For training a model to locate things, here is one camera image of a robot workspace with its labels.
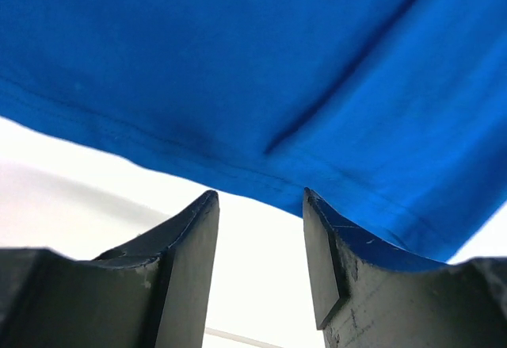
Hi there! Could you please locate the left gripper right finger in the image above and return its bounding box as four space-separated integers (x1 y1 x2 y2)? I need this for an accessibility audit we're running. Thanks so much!
303 189 506 348

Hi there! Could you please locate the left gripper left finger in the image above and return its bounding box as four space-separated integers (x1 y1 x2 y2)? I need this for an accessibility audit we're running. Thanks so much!
1 190 219 347

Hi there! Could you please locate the blue t-shirt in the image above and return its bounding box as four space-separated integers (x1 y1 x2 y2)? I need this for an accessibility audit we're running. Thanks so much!
1 0 506 261

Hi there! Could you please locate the white plastic basket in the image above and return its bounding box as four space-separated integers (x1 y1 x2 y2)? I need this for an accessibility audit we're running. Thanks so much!
204 327 281 348

